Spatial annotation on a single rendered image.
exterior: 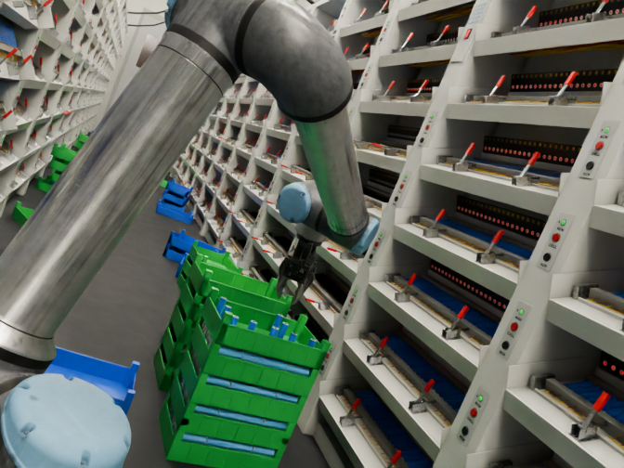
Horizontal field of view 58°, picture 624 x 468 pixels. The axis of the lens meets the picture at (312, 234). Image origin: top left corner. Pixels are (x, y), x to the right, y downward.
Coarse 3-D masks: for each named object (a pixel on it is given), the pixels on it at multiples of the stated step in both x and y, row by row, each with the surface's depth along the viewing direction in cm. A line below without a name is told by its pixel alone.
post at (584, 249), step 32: (608, 96) 116; (576, 160) 118; (608, 160) 110; (576, 192) 115; (576, 224) 112; (576, 256) 112; (608, 256) 114; (544, 288) 114; (544, 320) 113; (512, 352) 115; (544, 352) 115; (576, 352) 117; (480, 384) 120; (512, 416) 116; (448, 448) 122; (480, 448) 115; (544, 448) 121
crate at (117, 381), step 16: (64, 352) 161; (48, 368) 158; (64, 368) 161; (80, 368) 163; (96, 368) 164; (112, 368) 165; (128, 368) 166; (96, 384) 159; (112, 384) 163; (128, 384) 165; (128, 400) 148
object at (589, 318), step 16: (592, 272) 113; (608, 272) 115; (560, 288) 112; (576, 288) 111; (592, 288) 111; (608, 288) 116; (560, 304) 109; (576, 304) 109; (592, 304) 108; (608, 304) 107; (560, 320) 109; (576, 320) 105; (592, 320) 101; (608, 320) 101; (592, 336) 101; (608, 336) 98; (608, 352) 98
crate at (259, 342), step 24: (216, 288) 154; (216, 312) 142; (240, 312) 158; (264, 312) 160; (216, 336) 136; (240, 336) 138; (264, 336) 140; (288, 336) 165; (312, 336) 157; (288, 360) 145; (312, 360) 147
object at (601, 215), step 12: (600, 180) 109; (612, 180) 110; (600, 192) 109; (612, 192) 110; (600, 204) 110; (612, 204) 111; (600, 216) 108; (612, 216) 105; (600, 228) 108; (612, 228) 106
